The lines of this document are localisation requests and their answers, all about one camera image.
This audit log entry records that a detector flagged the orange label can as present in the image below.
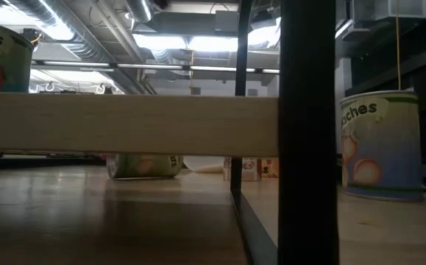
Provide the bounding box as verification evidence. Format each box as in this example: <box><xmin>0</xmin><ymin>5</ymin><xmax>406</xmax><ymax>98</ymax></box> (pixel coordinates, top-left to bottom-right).
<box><xmin>260</xmin><ymin>158</ymin><xmax>280</xmax><ymax>179</ymax></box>

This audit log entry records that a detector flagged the tall green pears can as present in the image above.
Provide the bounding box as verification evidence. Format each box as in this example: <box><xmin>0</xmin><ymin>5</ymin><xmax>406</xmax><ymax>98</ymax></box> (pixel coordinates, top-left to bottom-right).
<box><xmin>105</xmin><ymin>153</ymin><xmax>184</xmax><ymax>181</ymax></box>

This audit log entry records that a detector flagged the peaches label can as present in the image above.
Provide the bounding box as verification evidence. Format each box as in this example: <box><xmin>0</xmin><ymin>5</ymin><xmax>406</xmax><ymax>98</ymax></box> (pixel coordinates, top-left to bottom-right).
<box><xmin>0</xmin><ymin>18</ymin><xmax>35</xmax><ymax>93</ymax></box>
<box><xmin>339</xmin><ymin>90</ymin><xmax>426</xmax><ymax>202</ymax></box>

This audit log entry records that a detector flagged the light wooden shelf board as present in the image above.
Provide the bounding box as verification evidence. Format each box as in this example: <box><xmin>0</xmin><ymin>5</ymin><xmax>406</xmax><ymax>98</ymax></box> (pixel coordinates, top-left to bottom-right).
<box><xmin>0</xmin><ymin>91</ymin><xmax>280</xmax><ymax>158</ymax></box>

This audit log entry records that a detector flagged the translucent plastic bowl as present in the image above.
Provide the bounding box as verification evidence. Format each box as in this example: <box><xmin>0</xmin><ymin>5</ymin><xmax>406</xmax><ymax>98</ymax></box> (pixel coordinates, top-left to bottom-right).
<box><xmin>182</xmin><ymin>155</ymin><xmax>226</xmax><ymax>174</ymax></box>

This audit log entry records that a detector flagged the black yellow ceiling device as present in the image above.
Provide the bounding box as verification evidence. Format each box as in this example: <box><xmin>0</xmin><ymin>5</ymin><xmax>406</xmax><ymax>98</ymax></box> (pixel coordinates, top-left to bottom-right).
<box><xmin>21</xmin><ymin>27</ymin><xmax>44</xmax><ymax>48</ymax></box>

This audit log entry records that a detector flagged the white ceiling box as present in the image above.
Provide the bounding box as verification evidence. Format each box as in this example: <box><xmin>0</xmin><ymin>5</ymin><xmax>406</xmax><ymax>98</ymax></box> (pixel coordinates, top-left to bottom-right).
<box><xmin>373</xmin><ymin>0</ymin><xmax>426</xmax><ymax>20</ymax></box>

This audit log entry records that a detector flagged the black shelf end frame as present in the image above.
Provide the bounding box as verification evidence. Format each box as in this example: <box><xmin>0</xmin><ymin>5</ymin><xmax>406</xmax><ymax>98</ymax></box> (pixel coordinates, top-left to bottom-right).
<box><xmin>230</xmin><ymin>0</ymin><xmax>341</xmax><ymax>265</ymax></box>

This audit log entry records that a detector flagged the corrugated silver ceiling duct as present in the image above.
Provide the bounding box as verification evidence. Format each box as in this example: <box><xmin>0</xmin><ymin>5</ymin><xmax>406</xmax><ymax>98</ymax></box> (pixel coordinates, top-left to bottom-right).
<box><xmin>0</xmin><ymin>0</ymin><xmax>155</xmax><ymax>96</ymax></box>

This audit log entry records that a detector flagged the yellow hanging cord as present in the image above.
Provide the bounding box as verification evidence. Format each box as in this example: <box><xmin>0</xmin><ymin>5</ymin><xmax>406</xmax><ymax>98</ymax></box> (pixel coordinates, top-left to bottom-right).
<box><xmin>395</xmin><ymin>0</ymin><xmax>402</xmax><ymax>91</ymax></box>

